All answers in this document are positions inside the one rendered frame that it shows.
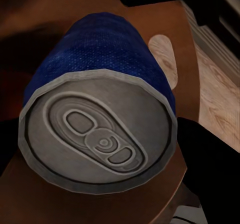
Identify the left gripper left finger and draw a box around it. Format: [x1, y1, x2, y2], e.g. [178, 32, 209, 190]
[0, 117, 19, 177]

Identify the trash can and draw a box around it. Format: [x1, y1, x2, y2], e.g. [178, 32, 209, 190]
[0, 0, 201, 224]

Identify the can of soda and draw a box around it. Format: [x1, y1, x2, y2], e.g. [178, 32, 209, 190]
[0, 88, 25, 123]
[0, 68, 35, 96]
[18, 12, 178, 195]

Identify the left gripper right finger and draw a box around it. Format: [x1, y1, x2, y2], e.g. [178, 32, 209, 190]
[177, 117, 240, 224]

